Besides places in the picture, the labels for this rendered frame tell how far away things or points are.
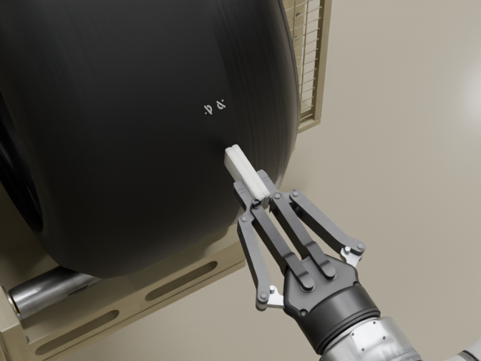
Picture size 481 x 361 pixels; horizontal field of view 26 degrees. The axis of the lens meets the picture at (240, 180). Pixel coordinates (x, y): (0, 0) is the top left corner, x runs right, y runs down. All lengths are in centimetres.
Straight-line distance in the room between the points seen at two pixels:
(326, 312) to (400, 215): 163
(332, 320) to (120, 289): 54
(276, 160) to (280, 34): 15
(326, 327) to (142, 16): 35
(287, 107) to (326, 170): 154
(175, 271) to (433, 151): 139
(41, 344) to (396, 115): 158
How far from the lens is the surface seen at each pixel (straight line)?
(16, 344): 141
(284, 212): 107
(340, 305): 101
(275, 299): 104
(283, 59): 113
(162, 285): 153
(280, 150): 118
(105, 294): 148
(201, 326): 243
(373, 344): 99
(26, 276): 158
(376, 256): 255
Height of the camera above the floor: 212
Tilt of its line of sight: 53 degrees down
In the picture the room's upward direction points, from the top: straight up
